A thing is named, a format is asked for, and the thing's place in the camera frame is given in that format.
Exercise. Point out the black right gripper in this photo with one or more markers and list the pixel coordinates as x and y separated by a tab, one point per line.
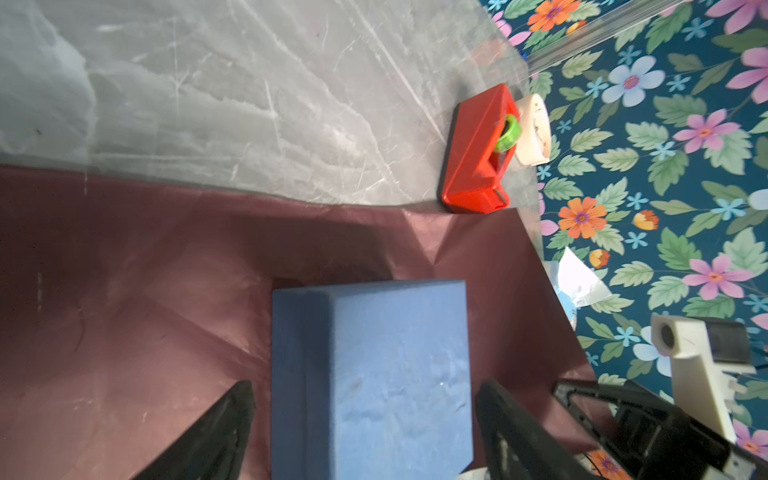
648	435

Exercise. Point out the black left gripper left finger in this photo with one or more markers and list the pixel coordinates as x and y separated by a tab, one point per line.
214	446

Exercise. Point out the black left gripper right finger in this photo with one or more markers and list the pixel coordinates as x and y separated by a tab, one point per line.
516	445

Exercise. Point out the blue gift box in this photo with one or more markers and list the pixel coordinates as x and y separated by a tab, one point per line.
371	381

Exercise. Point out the maroon wrapping paper sheet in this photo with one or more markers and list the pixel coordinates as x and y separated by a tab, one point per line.
129	308

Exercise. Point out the white tissue paper piece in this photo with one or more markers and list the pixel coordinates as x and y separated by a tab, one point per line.
575	284

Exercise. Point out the red tape dispenser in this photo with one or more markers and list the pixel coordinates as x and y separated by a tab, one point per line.
473	169

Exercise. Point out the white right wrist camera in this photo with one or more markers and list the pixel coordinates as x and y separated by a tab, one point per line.
706	358

